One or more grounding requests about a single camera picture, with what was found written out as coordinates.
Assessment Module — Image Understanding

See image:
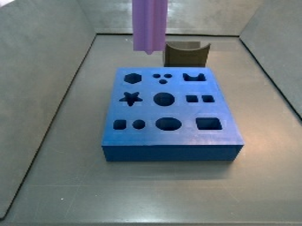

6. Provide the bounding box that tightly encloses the purple star-shaped peg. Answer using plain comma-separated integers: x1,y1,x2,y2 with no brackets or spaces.
132,0,166,55

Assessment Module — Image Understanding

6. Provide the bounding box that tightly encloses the blue shape-sorting block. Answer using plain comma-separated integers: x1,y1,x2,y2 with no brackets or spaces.
101,67,244,162

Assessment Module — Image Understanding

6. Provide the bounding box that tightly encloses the dark brown curved block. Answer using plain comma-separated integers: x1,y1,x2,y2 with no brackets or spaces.
162,41,211,67

